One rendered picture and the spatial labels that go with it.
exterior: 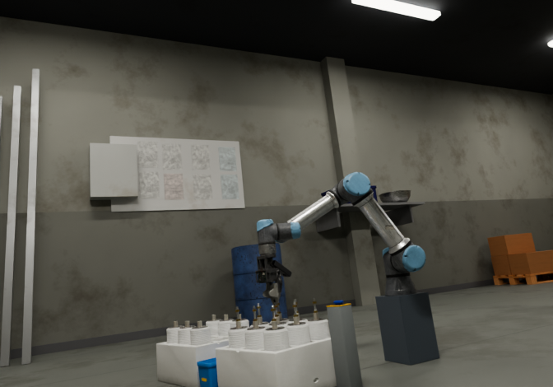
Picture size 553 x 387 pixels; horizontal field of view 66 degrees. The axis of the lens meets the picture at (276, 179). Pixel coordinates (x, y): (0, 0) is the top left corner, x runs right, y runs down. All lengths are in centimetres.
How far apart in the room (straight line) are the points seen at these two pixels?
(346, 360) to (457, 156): 598
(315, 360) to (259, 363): 22
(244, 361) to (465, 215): 579
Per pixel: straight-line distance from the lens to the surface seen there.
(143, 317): 472
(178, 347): 225
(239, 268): 447
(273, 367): 169
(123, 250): 471
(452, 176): 725
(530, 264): 679
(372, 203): 204
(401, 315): 215
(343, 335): 174
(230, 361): 189
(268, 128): 554
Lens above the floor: 44
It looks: 13 degrees up
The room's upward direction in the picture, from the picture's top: 6 degrees counter-clockwise
